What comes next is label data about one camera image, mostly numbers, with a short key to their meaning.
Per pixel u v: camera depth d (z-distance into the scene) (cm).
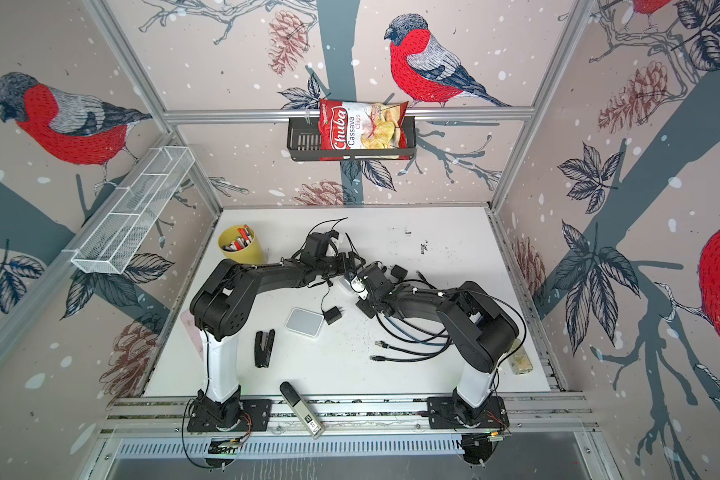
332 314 90
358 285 83
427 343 86
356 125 88
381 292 72
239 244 97
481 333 47
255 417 73
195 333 57
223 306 54
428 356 82
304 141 95
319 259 82
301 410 72
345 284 86
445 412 73
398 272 101
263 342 84
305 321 88
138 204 80
